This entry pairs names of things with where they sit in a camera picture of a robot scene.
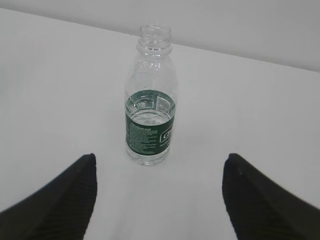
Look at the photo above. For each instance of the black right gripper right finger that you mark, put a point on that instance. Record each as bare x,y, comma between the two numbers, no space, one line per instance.
260,209

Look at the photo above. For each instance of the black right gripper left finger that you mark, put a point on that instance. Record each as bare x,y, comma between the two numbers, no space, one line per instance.
60,210

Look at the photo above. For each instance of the clear water bottle green label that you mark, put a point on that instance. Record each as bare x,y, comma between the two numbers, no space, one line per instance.
150,97

